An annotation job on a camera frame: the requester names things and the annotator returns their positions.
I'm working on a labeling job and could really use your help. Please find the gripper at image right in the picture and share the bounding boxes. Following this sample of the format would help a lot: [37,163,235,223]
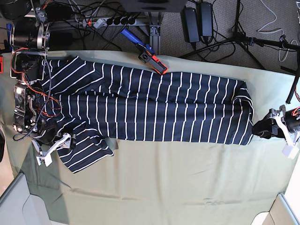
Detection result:
[252,105,300,147]

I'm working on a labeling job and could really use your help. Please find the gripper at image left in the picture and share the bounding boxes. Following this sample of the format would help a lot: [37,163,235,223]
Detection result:
[30,119,76,156]

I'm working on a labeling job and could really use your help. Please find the navy white striped T-shirt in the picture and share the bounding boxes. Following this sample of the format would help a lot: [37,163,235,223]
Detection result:
[41,57,254,173]

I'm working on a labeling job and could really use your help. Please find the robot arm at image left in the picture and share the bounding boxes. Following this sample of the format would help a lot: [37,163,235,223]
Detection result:
[0,0,75,165]

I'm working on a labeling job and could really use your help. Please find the black object at left edge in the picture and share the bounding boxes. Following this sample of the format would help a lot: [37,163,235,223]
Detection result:
[0,130,6,162]

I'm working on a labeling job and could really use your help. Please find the grey bin at right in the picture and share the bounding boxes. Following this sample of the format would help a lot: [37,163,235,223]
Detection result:
[251,193,300,225]

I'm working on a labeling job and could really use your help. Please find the grey bin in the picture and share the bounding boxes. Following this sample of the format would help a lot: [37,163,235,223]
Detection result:
[0,173,51,225]
[251,193,300,225]

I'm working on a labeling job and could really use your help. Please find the grey bin at left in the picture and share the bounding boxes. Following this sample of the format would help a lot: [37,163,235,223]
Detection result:
[0,173,51,225]

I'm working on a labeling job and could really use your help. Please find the green table cloth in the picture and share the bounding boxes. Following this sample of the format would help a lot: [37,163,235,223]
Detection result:
[0,53,297,225]

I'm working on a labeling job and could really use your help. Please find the black tripod stand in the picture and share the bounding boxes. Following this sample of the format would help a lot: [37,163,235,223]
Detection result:
[180,0,300,69]

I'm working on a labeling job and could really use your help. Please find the orange clamp at left edge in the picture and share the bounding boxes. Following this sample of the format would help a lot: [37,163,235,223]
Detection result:
[0,55,4,74]

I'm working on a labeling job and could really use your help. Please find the blue orange bar clamp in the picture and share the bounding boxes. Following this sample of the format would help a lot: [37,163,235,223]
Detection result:
[121,29,168,75]

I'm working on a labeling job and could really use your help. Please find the blue clamp at left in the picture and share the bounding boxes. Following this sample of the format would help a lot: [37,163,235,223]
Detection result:
[4,23,13,53]

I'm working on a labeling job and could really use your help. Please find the grey power strip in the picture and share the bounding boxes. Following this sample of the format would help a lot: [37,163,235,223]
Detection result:
[79,16,138,29]

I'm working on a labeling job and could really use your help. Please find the black power adapter right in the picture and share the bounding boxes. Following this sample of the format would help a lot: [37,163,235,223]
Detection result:
[199,2,213,37]

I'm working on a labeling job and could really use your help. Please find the black power adapter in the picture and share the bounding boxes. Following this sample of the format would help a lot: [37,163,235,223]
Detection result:
[199,2,213,37]
[180,7,200,43]

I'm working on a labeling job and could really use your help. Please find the black power adapter left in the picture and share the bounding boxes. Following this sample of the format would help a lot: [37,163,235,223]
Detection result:
[180,7,200,43]

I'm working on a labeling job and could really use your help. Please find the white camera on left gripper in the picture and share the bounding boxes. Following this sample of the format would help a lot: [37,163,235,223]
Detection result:
[282,145,299,159]

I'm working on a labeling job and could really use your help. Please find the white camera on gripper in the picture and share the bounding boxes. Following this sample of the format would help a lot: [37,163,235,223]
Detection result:
[36,154,53,167]
[282,145,299,159]

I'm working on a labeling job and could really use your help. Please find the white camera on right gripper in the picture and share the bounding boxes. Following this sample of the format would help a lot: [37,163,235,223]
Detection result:
[36,154,53,167]

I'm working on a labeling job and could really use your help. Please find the white cable on floor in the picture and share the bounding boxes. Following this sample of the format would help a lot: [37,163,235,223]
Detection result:
[257,0,300,62]

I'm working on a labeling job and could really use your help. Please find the aluminium frame post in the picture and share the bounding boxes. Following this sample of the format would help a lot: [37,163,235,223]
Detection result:
[145,12,164,55]

